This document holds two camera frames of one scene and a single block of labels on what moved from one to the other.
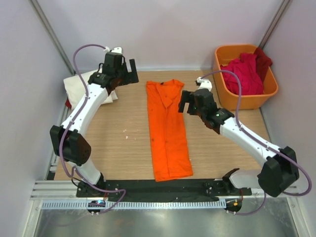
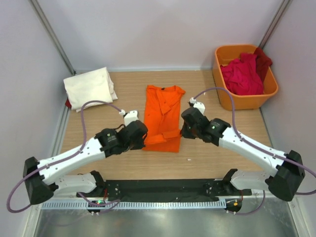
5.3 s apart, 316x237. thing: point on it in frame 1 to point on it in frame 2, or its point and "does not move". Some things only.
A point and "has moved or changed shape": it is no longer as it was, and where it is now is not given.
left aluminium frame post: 49,28 does not move
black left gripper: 131,77 to 139,145
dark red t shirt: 263,62 does not move
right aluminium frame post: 278,17 does not move
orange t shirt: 170,146 has moved or changed shape
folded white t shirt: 75,91 does not move
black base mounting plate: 161,190 does not move
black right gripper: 186,97 to 185,134
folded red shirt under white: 67,103 does not move
